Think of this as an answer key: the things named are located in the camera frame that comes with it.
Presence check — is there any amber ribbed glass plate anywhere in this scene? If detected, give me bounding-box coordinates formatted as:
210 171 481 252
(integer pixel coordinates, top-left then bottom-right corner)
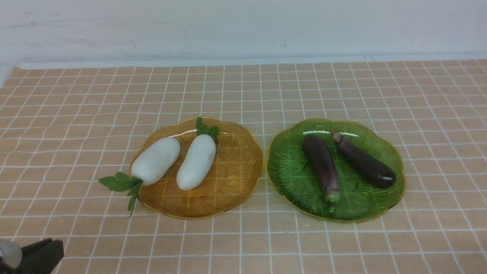
132 117 264 220

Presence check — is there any checkered tan tablecloth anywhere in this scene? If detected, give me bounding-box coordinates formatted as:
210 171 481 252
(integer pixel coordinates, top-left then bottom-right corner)
0 60 487 274

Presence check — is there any purple eggplant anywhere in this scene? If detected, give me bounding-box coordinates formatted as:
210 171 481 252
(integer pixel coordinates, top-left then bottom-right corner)
330 128 396 189
302 134 340 207

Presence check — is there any white radish with leaves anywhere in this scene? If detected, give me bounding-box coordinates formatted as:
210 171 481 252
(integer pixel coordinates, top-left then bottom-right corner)
176 117 220 191

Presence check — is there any green ribbed glass plate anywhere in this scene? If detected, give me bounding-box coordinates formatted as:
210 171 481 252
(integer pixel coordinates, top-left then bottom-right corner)
267 118 407 223

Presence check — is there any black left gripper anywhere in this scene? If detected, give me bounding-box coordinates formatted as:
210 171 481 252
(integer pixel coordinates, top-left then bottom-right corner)
0 238 64 274

